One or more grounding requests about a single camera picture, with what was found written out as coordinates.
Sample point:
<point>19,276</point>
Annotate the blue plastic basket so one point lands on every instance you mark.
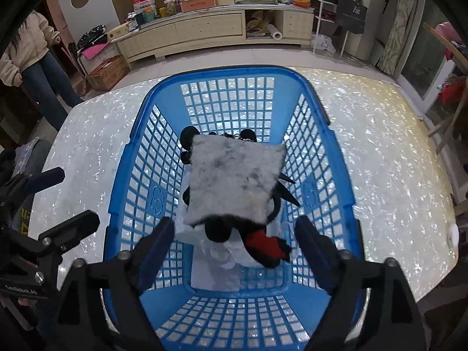
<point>226,71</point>

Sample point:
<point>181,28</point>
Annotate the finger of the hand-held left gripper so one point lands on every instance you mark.
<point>47,179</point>
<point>69,228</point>

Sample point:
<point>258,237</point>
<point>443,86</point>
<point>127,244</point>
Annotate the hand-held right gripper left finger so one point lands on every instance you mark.
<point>157,259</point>

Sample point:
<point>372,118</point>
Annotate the cardboard box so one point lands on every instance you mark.
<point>106,73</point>

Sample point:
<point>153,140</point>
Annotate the white metal rack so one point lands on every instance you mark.
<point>316,14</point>

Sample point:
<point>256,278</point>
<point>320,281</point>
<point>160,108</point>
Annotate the wooden folding table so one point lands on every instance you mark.
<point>444,44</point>

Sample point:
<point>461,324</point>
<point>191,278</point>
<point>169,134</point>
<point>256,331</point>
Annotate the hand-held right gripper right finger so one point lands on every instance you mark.
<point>314,252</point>

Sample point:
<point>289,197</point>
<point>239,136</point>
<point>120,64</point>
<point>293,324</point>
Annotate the white quilted pillow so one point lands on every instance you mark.
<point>208,279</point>

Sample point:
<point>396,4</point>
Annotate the paper towel roll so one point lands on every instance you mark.
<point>275,33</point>

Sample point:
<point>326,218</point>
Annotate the black plush toy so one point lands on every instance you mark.
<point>217,232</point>

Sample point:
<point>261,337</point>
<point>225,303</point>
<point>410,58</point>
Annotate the black plastic bag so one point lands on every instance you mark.
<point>91,36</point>

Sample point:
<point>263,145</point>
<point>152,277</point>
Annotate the cream long cabinet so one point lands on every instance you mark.
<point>204,25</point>

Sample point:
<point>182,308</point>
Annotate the glass sliding door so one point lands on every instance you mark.
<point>420,65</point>

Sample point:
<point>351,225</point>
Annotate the white cloth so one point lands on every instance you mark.
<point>226,254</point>

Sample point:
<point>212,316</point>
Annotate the white round device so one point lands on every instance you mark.
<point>453,236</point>

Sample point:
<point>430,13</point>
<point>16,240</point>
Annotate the patterned curtain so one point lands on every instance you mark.
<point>400,25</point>

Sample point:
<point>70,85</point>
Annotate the white standing air conditioner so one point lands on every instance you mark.
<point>367,45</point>

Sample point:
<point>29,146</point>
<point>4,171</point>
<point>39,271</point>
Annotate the pink box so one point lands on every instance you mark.
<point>197,4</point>

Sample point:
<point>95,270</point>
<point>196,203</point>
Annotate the red clothes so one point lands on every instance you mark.
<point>453,92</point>

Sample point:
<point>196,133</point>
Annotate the black tote bag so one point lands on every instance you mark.
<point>351,14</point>

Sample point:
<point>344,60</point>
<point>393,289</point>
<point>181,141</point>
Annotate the red and white package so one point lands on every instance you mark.
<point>144,5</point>

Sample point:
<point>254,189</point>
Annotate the grey furry pad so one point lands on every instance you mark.
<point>234,179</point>

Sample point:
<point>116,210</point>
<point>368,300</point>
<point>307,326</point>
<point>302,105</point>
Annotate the white plastic bag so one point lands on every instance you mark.
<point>323,44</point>

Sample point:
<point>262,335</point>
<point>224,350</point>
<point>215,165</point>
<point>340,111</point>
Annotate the white panel with round hole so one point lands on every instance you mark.
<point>87,14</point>

